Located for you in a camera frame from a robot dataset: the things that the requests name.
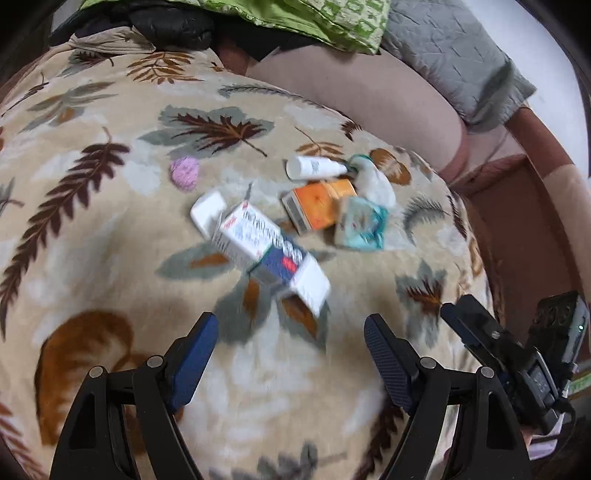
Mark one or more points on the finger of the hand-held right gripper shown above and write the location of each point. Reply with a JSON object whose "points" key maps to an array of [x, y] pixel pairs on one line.
{"points": [[471, 321]]}

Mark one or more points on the white plastic bag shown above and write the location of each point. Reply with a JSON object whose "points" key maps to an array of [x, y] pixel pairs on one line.
{"points": [[376, 184]]}

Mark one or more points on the black jacket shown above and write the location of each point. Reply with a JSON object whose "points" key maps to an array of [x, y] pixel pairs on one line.
{"points": [[175, 25]]}

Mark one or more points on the white blue medicine box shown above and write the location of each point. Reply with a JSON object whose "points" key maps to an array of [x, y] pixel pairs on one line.
{"points": [[258, 244]]}

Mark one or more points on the teal wipe packet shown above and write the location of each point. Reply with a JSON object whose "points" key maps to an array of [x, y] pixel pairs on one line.
{"points": [[362, 224]]}

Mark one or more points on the grey quilted pillow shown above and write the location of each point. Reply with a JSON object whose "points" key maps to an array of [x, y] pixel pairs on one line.
{"points": [[452, 46]]}

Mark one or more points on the green checked quilt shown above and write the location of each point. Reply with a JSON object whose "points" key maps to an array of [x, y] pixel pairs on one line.
{"points": [[295, 18]]}

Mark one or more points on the pink paper ball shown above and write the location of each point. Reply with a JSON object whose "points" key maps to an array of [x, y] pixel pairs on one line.
{"points": [[184, 173]]}

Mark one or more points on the small white bottle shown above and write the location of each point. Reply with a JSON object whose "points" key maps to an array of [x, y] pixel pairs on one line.
{"points": [[311, 167]]}

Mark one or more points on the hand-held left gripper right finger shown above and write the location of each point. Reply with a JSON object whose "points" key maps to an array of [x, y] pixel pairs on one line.
{"points": [[388, 364]]}

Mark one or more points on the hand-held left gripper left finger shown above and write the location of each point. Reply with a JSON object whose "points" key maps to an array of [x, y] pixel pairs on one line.
{"points": [[196, 360]]}

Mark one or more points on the beige patterned cloth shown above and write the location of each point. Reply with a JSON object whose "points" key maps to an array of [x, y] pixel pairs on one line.
{"points": [[111, 41]]}

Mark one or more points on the orange box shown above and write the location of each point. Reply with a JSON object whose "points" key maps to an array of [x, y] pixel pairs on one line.
{"points": [[316, 205]]}

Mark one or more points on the leaf print blanket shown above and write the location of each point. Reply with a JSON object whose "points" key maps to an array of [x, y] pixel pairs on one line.
{"points": [[138, 258]]}

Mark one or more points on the pink brown sofa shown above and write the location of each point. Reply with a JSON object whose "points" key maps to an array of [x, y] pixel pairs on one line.
{"points": [[369, 87]]}

